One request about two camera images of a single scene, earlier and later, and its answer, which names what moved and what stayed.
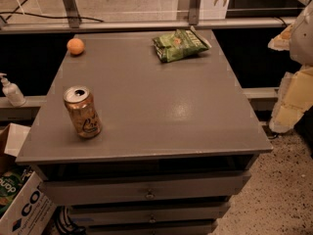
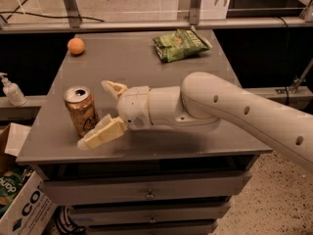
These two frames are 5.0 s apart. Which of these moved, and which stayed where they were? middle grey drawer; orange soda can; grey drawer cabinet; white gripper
Moved: white gripper
Stayed: grey drawer cabinet; orange soda can; middle grey drawer
